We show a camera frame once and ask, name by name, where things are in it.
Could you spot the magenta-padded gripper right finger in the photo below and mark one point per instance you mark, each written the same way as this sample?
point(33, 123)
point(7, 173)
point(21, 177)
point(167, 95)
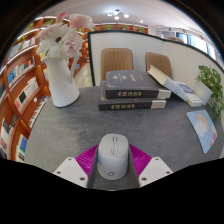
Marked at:
point(154, 170)

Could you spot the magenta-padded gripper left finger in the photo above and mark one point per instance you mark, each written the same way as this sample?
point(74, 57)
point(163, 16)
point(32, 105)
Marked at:
point(71, 170)

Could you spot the white computer mouse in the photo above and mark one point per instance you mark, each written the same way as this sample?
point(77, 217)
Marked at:
point(112, 158)

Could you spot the light blue printed mouse pad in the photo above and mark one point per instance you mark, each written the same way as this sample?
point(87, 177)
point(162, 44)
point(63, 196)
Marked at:
point(204, 130)

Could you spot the thin dark hardcover book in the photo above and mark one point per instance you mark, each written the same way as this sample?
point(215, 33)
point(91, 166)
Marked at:
point(130, 105)

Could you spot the white and blue book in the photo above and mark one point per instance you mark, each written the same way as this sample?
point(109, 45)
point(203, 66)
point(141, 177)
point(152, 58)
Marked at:
point(190, 95)

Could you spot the white leaning book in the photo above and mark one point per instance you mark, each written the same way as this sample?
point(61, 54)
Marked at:
point(165, 81)

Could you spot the thick dark hardcover book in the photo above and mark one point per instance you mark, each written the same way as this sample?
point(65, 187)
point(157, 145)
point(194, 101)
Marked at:
point(130, 83)

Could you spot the orange wooden bookshelf unit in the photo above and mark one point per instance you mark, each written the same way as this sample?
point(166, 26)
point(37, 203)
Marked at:
point(20, 93)

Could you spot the green plant in white pot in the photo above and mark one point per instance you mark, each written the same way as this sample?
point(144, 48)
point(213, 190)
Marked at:
point(211, 81)

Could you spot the tan upholstered chair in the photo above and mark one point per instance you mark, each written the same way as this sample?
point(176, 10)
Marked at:
point(116, 61)
point(159, 63)

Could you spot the pink and white flowers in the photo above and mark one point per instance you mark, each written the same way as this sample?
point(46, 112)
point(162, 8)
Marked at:
point(60, 40)

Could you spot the window with grey curtains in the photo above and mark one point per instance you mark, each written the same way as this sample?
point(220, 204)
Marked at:
point(196, 41)

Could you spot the orange shelf unit with plants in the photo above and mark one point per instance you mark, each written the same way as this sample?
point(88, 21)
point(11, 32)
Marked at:
point(120, 28)

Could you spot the ceiling lamp with round bulbs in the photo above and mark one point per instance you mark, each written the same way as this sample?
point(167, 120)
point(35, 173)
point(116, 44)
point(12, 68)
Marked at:
point(116, 14)

